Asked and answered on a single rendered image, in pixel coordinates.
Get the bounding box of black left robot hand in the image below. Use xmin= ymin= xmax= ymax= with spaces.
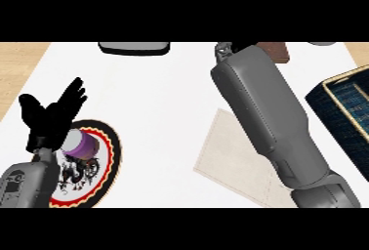
xmin=18 ymin=76 xmax=90 ymax=154

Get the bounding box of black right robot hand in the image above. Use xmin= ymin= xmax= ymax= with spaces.
xmin=229 ymin=41 xmax=261 ymax=54

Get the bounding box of dark blue basket, gold rim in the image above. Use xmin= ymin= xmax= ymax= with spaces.
xmin=304 ymin=63 xmax=369 ymax=184

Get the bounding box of beige placemat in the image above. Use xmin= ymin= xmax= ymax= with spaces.
xmin=192 ymin=107 xmax=299 ymax=208

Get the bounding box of brown reddish block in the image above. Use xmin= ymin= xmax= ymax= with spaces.
xmin=255 ymin=41 xmax=291 ymax=64

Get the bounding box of purple can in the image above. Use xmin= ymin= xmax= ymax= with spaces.
xmin=59 ymin=128 xmax=102 ymax=159

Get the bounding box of round plate with motorcycle print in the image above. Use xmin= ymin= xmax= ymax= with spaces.
xmin=46 ymin=119 xmax=122 ymax=209

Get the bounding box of grey rounded object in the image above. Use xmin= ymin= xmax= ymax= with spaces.
xmin=307 ymin=41 xmax=338 ymax=47

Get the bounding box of grey and black appliance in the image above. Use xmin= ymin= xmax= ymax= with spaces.
xmin=97 ymin=41 xmax=171 ymax=57

